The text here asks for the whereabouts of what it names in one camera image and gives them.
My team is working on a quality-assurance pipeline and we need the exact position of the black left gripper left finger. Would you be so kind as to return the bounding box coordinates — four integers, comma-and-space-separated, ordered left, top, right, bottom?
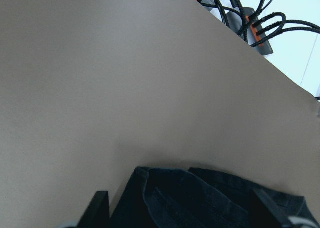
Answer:
76, 191, 110, 228

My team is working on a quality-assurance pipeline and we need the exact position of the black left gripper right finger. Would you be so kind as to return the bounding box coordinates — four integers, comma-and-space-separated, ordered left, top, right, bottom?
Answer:
249, 189, 295, 228

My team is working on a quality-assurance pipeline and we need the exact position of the black graphic t-shirt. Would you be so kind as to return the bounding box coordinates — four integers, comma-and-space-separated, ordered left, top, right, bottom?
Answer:
109, 167, 315, 228

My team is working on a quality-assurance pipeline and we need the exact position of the power strip with red switches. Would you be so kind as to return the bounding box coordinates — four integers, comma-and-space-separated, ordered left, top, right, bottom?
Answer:
195, 0, 274, 56

